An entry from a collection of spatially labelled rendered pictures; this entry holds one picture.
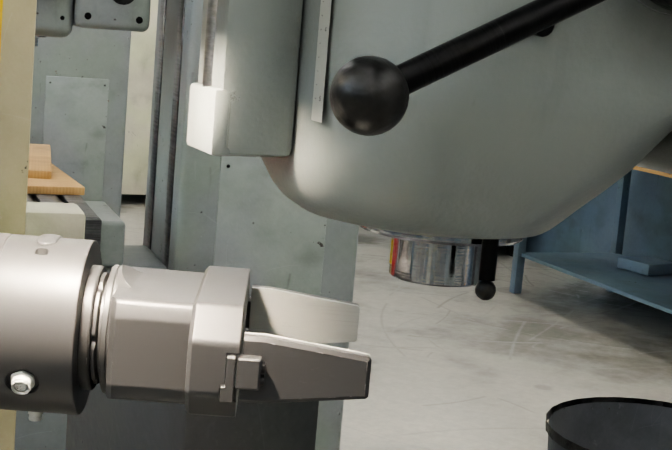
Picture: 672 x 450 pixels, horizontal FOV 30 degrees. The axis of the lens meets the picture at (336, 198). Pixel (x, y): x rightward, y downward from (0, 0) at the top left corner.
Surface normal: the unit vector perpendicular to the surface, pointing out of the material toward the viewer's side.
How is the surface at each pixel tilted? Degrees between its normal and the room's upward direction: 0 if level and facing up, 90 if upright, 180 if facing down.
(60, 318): 72
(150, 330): 90
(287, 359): 90
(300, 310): 90
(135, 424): 90
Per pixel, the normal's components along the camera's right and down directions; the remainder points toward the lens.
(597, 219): -0.92, -0.02
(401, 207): -0.12, 0.73
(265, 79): 0.39, 0.16
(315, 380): 0.04, 0.14
